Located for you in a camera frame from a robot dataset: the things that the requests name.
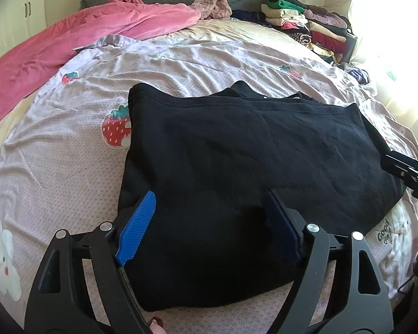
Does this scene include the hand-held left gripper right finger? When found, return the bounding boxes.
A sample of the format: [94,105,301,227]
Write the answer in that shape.
[264,188,395,334]

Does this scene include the pink fuzzy garment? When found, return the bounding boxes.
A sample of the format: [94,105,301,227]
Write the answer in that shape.
[191,0,233,21]

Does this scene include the black box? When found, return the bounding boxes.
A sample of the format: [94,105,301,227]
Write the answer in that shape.
[341,32,359,65]

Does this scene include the person's left hand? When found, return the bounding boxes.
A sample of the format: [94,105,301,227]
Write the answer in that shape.
[147,318,168,334]

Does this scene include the white wardrobe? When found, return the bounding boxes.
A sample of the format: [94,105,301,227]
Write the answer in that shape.
[0,0,50,63]

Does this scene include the lilac strawberry print sheet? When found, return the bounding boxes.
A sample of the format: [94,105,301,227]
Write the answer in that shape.
[0,35,418,334]

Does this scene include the black sweater with orange cuffs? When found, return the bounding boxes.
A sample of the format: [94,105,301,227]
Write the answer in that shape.
[118,80,409,313]

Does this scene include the pink plush blanket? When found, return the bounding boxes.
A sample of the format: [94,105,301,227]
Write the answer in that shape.
[0,0,203,136]

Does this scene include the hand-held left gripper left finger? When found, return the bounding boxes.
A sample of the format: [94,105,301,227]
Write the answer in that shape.
[24,190,157,334]

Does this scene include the pile of folded clothes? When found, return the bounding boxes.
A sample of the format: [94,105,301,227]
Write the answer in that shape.
[261,0,356,65]

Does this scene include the purple striped cloth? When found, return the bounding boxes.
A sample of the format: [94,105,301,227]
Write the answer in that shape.
[341,63,371,85]

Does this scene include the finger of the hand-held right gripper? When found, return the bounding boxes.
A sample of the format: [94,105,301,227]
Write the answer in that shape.
[381,151,418,183]

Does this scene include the navy clothes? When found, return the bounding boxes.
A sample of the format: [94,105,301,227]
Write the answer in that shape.
[230,9,273,27]

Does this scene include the cream bed sheet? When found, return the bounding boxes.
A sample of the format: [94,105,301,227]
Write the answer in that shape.
[0,18,338,185]

